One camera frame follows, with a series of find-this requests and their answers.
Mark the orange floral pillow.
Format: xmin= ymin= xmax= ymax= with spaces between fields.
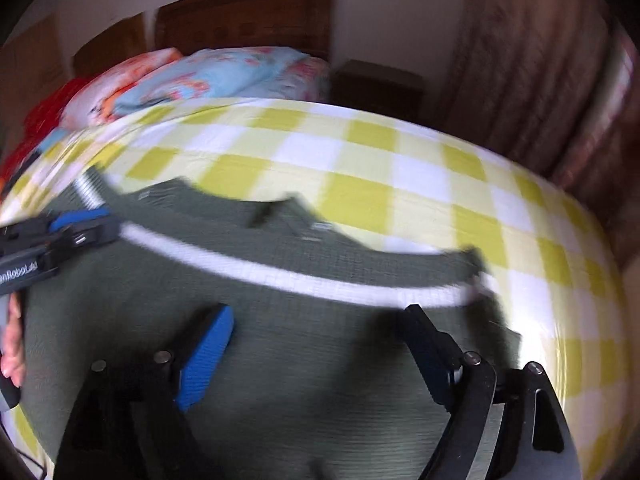
xmin=60 ymin=47 xmax=183 ymax=126

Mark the dark wooden nightstand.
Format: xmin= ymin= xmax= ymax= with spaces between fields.
xmin=330 ymin=59 xmax=425 ymax=121

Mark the green knitted sweater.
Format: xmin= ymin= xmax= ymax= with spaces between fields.
xmin=17 ymin=176 xmax=523 ymax=480

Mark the light blue floral quilt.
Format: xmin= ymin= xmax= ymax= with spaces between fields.
xmin=115 ymin=46 xmax=331 ymax=116

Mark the light wooden cabinet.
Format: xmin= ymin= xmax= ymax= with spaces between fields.
xmin=0 ymin=12 xmax=68 ymax=136

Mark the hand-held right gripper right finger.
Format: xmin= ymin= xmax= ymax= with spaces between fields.
xmin=402 ymin=304 xmax=583 ymax=480

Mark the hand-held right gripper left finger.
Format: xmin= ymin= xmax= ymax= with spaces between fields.
xmin=52 ymin=304 xmax=236 ymax=480

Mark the small wooden headboard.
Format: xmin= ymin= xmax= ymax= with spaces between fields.
xmin=72 ymin=12 xmax=148 ymax=78

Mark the person's left hand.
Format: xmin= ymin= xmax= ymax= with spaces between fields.
xmin=0 ymin=296 xmax=26 ymax=388

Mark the yellow checked bed sheet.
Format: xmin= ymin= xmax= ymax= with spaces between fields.
xmin=0 ymin=97 xmax=633 ymax=480

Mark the red patterned blanket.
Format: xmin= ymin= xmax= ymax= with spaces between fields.
xmin=0 ymin=77 xmax=88 ymax=181

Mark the large wooden headboard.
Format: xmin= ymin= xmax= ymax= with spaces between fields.
xmin=154 ymin=0 xmax=337 ymax=61

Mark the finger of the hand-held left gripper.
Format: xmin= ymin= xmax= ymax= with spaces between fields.
xmin=47 ymin=206 xmax=113 ymax=233

